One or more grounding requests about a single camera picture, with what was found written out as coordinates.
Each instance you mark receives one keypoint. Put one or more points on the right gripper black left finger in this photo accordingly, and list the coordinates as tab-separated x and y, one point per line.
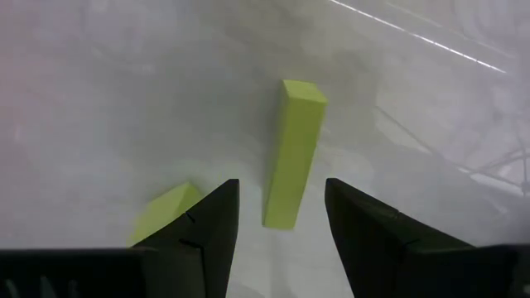
207	248

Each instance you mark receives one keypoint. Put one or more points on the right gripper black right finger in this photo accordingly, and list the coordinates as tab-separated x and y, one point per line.
372	248

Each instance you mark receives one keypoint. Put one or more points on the long green foam block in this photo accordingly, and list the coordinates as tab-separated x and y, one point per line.
294	157

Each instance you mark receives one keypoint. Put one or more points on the small green foam block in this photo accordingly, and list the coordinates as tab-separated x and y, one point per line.
165	211

